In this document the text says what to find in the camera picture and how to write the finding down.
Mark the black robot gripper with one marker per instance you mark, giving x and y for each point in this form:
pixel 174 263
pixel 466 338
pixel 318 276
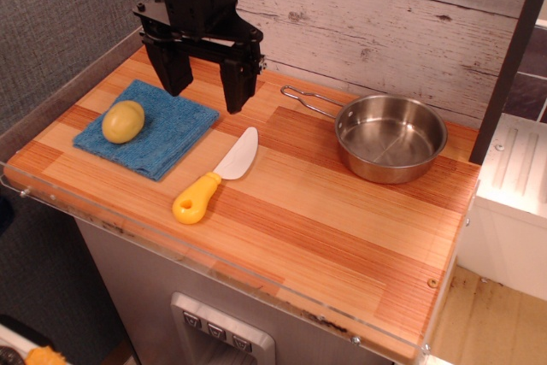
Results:
pixel 211 30

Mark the yellow handled toy knife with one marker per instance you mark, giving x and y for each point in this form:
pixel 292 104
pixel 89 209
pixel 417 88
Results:
pixel 190 206

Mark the blue folded cloth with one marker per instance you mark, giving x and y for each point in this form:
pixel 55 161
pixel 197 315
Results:
pixel 172 125

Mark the yellow toy potato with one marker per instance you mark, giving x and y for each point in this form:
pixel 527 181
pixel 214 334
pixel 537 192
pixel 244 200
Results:
pixel 123 122

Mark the clear acrylic table guard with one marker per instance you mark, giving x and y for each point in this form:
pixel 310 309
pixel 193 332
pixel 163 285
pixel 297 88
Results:
pixel 363 261

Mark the small steel saucepan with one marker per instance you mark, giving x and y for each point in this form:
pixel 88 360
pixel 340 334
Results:
pixel 384 139

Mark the grey toy cabinet front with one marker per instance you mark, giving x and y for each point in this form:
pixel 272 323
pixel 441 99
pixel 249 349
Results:
pixel 141 279

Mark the silver dispenser button panel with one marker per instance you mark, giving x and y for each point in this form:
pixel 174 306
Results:
pixel 210 336

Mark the orange object bottom left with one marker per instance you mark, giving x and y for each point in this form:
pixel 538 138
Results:
pixel 44 356

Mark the dark grey corner post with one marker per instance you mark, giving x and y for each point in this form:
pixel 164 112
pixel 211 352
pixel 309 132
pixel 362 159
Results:
pixel 516 50

